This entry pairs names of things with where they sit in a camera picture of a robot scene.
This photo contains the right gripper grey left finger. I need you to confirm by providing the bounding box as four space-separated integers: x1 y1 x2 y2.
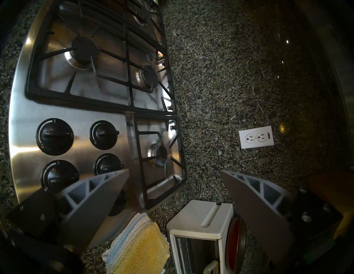
7 168 129 253

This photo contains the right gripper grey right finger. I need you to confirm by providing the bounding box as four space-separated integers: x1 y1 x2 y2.
220 169 343 264

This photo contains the black stove knob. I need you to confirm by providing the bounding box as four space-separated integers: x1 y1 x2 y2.
90 120 120 150
108 191 128 217
94 153 124 176
41 160 79 194
36 118 74 156

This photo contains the red round pan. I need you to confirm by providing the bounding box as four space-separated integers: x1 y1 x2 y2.
225 215 247 274

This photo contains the small black burner grate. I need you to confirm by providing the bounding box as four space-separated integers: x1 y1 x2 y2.
133 115 188 211

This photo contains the yellow folded dishcloth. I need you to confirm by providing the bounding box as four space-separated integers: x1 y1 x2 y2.
110 222 171 274

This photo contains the white toaster oven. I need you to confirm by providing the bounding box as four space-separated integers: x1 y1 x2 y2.
166 200 234 274

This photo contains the stainless steel gas cooktop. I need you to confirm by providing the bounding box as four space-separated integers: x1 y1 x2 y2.
8 0 188 250

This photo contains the large black burner grate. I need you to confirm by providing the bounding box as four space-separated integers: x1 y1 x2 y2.
25 0 178 116
59 0 167 53

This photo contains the white wall power outlet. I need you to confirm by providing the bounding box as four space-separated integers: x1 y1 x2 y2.
239 126 275 150

